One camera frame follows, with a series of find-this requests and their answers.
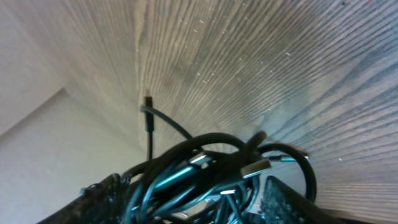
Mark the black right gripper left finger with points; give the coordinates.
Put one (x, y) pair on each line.
(98, 203)

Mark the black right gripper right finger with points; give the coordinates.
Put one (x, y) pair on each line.
(281, 204)

